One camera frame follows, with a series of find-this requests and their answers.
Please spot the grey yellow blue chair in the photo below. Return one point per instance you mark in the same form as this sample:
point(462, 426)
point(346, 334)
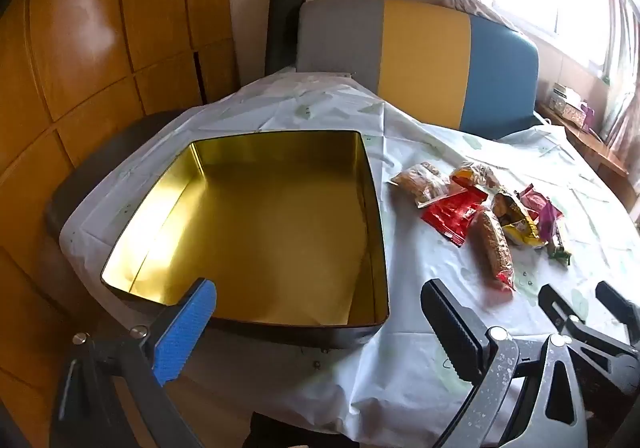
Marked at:
point(425, 58)

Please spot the green snack packet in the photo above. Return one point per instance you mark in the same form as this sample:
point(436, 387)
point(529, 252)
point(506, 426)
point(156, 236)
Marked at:
point(560, 245)

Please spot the white green-print tablecloth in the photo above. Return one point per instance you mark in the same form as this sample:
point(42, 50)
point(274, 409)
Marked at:
point(400, 388)

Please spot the yellow snack packet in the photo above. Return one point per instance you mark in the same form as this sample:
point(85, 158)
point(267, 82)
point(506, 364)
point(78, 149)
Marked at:
point(520, 228)

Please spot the small purple object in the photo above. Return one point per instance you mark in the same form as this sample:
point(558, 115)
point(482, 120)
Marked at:
point(588, 117)

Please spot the shiny red foil snack packet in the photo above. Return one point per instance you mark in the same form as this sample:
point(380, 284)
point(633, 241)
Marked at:
point(534, 200)

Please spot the long brown snack bar packet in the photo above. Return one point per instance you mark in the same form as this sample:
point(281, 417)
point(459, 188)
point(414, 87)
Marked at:
point(492, 248)

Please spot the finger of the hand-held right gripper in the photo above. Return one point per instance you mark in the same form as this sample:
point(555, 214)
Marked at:
point(557, 308)
point(620, 308)

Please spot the orange snack packet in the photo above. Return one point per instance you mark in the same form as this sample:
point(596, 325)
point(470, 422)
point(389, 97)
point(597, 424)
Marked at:
point(472, 174)

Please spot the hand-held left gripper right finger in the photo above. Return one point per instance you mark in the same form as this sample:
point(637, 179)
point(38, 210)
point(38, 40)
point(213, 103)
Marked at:
point(457, 328)

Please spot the items on side shelf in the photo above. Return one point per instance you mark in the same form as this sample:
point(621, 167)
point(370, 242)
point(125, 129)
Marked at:
point(565, 108)

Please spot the gold-lined tin box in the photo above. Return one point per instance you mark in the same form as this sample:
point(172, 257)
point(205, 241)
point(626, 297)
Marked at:
point(260, 228)

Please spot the red white ornate snack packet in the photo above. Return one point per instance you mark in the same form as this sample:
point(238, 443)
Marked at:
point(450, 218)

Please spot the wooden wardrobe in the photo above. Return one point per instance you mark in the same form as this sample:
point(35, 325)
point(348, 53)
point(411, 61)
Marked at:
point(90, 28)

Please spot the wooden side table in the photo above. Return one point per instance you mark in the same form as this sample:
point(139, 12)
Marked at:
point(595, 148)

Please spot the dark rolled mat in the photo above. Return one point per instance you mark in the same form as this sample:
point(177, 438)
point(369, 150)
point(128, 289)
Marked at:
point(282, 28)

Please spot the clear peanut snack packet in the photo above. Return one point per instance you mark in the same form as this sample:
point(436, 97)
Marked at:
point(420, 180)

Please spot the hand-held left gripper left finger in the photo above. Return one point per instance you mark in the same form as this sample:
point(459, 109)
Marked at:
point(185, 333)

